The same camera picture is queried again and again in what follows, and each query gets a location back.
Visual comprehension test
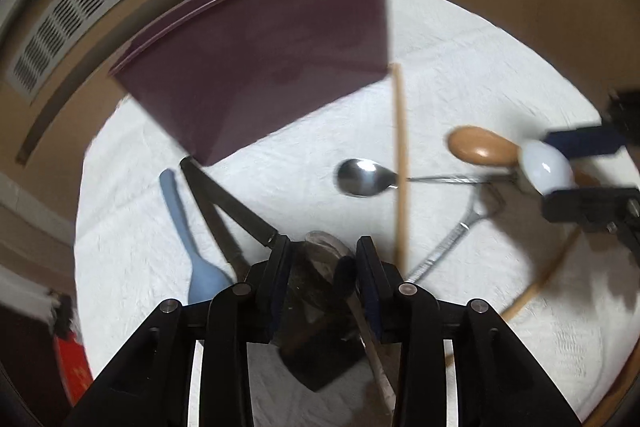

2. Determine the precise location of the purple plastic container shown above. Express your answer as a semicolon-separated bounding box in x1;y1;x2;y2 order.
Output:
109;0;391;168

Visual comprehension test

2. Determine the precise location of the dark square spatula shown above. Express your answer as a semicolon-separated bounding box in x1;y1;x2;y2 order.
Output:
277;307;363;393

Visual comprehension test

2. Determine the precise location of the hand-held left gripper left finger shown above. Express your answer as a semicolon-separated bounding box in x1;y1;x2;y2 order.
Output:
65;234;293;427

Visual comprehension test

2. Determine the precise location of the grey metal utensil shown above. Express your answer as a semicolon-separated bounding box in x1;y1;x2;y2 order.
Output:
350;292;398;413

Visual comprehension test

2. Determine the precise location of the steel spoon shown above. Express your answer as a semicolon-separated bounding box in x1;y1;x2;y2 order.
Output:
336;158;501;198

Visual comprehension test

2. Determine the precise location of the wooden chopstick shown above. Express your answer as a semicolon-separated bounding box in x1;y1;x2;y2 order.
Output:
444;227;585;370
389;63;412;270

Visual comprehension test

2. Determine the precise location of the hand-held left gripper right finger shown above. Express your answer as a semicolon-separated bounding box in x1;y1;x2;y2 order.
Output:
355;234;583;427

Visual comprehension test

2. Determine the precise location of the white textured towel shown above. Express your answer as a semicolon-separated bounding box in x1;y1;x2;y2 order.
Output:
74;0;631;427

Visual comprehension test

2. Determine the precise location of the black-handled grey spoon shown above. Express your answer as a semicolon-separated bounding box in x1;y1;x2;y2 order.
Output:
179;156;357;308

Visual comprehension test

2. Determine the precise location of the wooden spoon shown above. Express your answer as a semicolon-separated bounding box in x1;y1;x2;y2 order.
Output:
446;126;601;190

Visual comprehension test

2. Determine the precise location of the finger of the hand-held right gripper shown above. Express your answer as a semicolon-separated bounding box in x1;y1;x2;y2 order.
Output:
544;89;640;158
542;186;640;249

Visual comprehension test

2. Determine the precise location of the blue rice paddle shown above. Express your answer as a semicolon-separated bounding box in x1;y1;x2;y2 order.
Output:
159;169;233;305

